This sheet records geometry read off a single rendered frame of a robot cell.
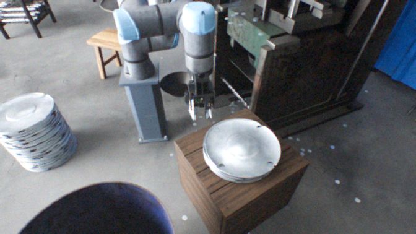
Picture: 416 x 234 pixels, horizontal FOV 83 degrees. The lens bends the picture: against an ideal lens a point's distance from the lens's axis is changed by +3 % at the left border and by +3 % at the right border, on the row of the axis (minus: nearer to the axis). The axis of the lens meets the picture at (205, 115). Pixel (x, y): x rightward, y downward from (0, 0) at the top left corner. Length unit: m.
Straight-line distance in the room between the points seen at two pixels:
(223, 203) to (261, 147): 0.26
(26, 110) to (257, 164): 1.14
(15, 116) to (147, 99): 0.63
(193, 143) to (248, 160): 0.24
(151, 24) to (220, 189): 0.58
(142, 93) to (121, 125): 0.47
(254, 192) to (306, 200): 0.50
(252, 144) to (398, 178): 0.94
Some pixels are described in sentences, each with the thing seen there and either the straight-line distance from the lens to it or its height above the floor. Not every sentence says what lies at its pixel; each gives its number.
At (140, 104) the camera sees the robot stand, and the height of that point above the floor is 0.30.
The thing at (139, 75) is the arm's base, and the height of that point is 0.48.
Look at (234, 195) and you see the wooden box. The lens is 0.86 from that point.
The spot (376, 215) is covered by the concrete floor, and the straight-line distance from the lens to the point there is 1.45.
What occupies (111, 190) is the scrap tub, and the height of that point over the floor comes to 0.44.
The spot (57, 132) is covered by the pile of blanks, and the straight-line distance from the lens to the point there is 1.45.
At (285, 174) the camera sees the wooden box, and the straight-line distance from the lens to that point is 0.94.
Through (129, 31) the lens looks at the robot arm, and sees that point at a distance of 0.63.
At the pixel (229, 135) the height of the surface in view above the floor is 0.40.
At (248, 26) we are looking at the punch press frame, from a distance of 1.27.
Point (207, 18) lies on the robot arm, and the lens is 0.55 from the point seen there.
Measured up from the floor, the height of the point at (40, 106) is 0.31.
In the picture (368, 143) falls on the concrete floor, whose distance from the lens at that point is 1.74.
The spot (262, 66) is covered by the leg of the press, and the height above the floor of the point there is 0.54.
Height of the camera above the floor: 1.11
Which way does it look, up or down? 44 degrees down
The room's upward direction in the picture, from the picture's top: straight up
